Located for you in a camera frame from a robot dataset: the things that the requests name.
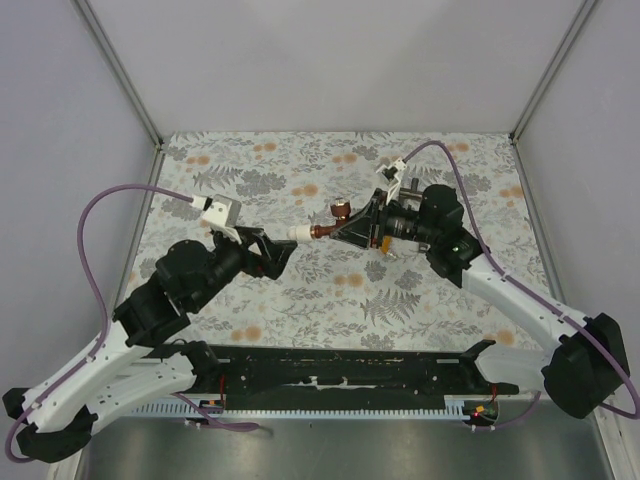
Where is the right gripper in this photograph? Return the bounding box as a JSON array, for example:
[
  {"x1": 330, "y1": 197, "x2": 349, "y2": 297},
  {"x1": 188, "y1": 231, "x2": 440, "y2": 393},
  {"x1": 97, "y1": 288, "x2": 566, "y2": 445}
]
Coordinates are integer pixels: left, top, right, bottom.
[{"x1": 330, "y1": 189, "x2": 438, "y2": 251}]

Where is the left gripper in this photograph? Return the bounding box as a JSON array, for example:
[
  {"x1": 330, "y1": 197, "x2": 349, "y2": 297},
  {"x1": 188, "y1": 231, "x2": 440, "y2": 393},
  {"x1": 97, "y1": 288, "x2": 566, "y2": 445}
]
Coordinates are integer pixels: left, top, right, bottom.
[{"x1": 192, "y1": 224, "x2": 299, "y2": 310}]

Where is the brown faucet with chrome cap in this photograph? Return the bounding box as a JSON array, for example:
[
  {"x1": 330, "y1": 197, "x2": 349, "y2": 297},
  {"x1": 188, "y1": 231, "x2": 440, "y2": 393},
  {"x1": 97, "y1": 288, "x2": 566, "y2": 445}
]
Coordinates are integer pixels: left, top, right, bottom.
[{"x1": 310, "y1": 198, "x2": 352, "y2": 240}]

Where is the white pipe elbow fitting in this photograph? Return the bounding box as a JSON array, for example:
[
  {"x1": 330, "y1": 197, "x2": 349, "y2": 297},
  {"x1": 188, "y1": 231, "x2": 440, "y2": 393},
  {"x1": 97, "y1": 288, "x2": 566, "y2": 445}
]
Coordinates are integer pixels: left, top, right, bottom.
[{"x1": 287, "y1": 225, "x2": 314, "y2": 243}]

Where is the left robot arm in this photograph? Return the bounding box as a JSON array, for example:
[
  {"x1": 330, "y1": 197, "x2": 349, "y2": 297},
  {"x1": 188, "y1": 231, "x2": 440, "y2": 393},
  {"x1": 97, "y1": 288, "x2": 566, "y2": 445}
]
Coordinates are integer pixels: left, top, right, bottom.
[{"x1": 2, "y1": 227, "x2": 298, "y2": 464}]

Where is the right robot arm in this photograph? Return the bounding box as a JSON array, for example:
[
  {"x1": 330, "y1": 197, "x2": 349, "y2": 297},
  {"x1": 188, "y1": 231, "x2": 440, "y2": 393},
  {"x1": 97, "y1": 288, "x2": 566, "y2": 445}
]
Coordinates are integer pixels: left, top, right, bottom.
[{"x1": 330, "y1": 185, "x2": 639, "y2": 419}]

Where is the floral patterned table mat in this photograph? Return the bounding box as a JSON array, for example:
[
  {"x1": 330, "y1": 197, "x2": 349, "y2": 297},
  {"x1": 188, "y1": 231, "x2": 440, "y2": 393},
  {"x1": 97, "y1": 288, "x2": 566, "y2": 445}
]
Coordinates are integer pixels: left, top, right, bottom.
[{"x1": 158, "y1": 132, "x2": 547, "y2": 351}]

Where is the yellow faucet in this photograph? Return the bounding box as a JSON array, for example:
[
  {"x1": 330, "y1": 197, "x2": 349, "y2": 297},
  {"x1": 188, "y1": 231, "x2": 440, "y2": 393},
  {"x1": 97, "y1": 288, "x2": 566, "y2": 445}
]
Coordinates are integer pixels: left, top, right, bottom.
[{"x1": 380, "y1": 236, "x2": 396, "y2": 259}]

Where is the grey metal faucet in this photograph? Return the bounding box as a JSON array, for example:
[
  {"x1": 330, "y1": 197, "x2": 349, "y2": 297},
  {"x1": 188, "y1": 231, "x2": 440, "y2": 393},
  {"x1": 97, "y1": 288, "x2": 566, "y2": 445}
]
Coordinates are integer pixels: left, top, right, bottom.
[{"x1": 398, "y1": 178, "x2": 422, "y2": 202}]

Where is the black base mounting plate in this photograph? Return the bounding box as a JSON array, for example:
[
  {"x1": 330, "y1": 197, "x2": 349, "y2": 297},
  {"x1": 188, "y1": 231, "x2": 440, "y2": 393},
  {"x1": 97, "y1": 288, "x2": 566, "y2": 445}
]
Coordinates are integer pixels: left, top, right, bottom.
[{"x1": 189, "y1": 341, "x2": 519, "y2": 410}]

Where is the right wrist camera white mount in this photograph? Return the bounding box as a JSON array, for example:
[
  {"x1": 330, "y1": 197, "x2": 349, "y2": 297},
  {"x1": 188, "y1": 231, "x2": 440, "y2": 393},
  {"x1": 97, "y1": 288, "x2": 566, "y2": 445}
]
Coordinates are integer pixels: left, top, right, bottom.
[{"x1": 376, "y1": 157, "x2": 407, "y2": 204}]

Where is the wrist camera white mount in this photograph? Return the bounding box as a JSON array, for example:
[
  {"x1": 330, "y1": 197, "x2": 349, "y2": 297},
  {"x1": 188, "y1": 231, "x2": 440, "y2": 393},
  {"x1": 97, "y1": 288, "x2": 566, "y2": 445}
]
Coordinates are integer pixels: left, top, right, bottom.
[
  {"x1": 190, "y1": 195, "x2": 242, "y2": 243},
  {"x1": 376, "y1": 157, "x2": 407, "y2": 204}
]

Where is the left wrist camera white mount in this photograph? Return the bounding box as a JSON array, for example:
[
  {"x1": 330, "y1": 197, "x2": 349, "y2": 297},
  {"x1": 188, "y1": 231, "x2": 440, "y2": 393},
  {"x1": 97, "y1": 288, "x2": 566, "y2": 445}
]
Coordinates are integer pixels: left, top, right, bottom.
[{"x1": 190, "y1": 195, "x2": 242, "y2": 243}]

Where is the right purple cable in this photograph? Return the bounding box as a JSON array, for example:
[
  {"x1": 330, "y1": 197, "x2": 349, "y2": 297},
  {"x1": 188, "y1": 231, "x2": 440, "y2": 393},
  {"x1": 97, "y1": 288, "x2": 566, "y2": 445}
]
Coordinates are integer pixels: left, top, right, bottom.
[{"x1": 402, "y1": 140, "x2": 640, "y2": 434}]

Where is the purple cable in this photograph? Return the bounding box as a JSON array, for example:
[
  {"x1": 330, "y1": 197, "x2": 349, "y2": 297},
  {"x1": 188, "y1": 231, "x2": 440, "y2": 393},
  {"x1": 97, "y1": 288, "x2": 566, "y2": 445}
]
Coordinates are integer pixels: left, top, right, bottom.
[
  {"x1": 402, "y1": 140, "x2": 640, "y2": 434},
  {"x1": 4, "y1": 184, "x2": 261, "y2": 460}
]

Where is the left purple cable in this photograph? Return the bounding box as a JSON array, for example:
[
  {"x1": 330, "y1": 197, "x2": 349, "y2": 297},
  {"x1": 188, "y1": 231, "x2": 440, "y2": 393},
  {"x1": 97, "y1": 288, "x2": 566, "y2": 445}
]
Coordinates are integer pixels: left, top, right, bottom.
[{"x1": 4, "y1": 184, "x2": 261, "y2": 460}]

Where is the white slotted cable duct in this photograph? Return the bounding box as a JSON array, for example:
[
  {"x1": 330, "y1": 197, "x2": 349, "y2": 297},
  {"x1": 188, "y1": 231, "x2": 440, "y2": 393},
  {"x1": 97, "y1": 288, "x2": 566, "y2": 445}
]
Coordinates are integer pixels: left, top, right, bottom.
[{"x1": 129, "y1": 397, "x2": 471, "y2": 421}]

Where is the left aluminium frame post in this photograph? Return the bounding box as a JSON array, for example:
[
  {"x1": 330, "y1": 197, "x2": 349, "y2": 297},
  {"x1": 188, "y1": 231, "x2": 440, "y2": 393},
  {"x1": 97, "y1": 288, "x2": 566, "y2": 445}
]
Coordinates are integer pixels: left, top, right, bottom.
[{"x1": 73, "y1": 0, "x2": 166, "y2": 151}]

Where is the aluminium frame post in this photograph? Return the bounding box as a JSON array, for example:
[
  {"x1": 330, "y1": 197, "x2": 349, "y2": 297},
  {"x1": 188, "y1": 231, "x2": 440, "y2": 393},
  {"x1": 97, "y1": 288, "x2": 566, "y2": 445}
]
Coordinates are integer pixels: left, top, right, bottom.
[
  {"x1": 508, "y1": 0, "x2": 601, "y2": 144},
  {"x1": 73, "y1": 0, "x2": 166, "y2": 151}
]

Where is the right aluminium frame post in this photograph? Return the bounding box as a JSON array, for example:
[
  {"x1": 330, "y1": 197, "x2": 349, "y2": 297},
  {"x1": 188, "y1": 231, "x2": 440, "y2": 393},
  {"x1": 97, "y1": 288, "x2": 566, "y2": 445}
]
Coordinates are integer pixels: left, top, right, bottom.
[{"x1": 508, "y1": 0, "x2": 601, "y2": 144}]

